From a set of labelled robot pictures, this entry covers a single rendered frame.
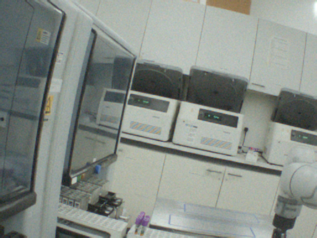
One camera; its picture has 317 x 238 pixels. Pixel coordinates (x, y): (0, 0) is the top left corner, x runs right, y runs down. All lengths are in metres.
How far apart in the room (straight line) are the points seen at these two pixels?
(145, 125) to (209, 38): 0.99
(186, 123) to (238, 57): 0.79
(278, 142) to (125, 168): 1.32
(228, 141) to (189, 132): 0.33
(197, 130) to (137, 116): 0.50
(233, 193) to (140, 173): 0.82
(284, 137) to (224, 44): 1.02
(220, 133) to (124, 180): 0.89
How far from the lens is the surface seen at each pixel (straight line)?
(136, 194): 3.58
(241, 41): 3.80
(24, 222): 0.98
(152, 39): 3.82
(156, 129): 3.48
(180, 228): 1.49
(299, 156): 1.15
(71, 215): 1.24
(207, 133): 3.46
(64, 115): 1.07
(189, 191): 3.51
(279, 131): 3.55
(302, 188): 1.02
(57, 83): 0.98
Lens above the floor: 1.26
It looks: 3 degrees down
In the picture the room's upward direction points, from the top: 12 degrees clockwise
